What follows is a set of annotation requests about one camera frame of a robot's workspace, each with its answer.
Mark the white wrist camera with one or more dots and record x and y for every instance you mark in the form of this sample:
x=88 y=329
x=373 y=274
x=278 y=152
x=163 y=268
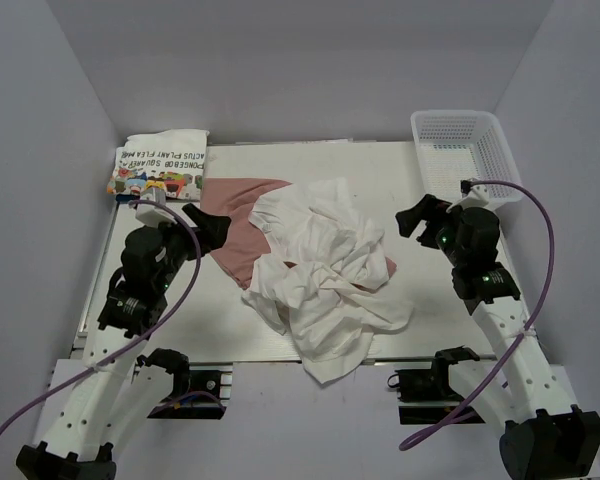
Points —
x=149 y=210
x=472 y=195

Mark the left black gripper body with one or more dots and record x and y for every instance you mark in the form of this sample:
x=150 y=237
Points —
x=181 y=245

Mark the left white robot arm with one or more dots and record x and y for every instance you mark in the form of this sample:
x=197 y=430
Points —
x=121 y=385

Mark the folded printed white t shirt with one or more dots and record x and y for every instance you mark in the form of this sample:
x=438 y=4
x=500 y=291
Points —
x=173 y=161

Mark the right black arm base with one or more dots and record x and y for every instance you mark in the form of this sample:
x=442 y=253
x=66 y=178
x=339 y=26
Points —
x=424 y=393

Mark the white plastic basket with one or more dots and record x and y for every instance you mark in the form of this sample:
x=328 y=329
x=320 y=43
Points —
x=456 y=145

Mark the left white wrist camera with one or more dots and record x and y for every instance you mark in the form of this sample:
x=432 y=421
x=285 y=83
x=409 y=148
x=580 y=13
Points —
x=149 y=210

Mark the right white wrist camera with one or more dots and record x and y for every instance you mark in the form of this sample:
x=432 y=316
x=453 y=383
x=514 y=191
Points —
x=472 y=195

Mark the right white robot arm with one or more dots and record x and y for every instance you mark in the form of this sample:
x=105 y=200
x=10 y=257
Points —
x=542 y=432

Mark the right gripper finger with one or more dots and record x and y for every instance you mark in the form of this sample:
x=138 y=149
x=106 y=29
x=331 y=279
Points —
x=435 y=217
x=409 y=219

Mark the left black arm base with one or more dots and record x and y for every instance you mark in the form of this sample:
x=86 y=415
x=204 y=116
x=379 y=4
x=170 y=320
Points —
x=195 y=394

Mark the pink t shirt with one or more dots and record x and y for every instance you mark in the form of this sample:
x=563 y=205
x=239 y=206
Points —
x=235 y=225

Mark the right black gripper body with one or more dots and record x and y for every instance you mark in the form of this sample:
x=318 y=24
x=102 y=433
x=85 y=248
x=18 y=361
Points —
x=446 y=237

